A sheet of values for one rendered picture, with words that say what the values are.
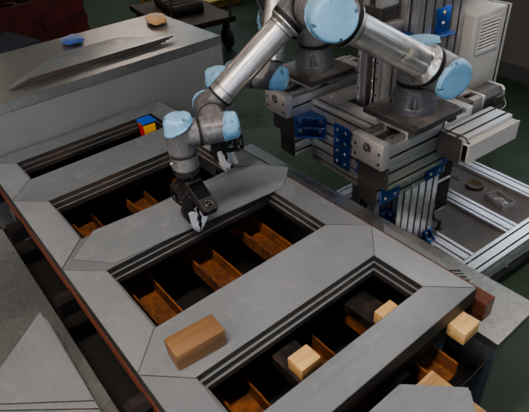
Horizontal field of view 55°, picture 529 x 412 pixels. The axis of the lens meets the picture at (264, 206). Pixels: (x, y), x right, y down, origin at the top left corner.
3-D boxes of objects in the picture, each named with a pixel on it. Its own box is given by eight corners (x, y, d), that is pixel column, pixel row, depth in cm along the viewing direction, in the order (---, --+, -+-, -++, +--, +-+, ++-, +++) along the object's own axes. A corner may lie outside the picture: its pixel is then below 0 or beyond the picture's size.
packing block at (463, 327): (463, 346, 120) (465, 334, 118) (445, 333, 123) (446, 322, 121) (477, 332, 123) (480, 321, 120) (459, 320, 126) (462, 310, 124)
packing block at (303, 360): (302, 382, 115) (302, 371, 113) (287, 368, 118) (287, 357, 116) (321, 367, 118) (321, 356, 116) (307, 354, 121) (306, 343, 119)
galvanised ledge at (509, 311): (495, 351, 133) (498, 344, 131) (215, 166, 217) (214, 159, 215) (535, 312, 142) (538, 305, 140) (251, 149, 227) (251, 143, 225)
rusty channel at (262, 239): (436, 394, 121) (438, 382, 118) (124, 149, 229) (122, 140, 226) (455, 375, 125) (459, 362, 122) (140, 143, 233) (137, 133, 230)
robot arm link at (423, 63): (455, 53, 150) (305, -30, 124) (486, 70, 138) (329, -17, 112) (431, 90, 155) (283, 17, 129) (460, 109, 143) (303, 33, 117)
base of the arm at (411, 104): (410, 93, 172) (414, 64, 166) (446, 107, 162) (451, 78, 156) (378, 106, 166) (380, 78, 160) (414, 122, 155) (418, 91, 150)
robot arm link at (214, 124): (230, 99, 137) (190, 106, 135) (240, 116, 128) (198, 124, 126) (232, 125, 142) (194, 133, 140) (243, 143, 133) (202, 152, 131)
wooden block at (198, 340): (179, 371, 109) (175, 357, 106) (167, 353, 113) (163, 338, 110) (227, 344, 114) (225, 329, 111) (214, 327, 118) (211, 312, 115)
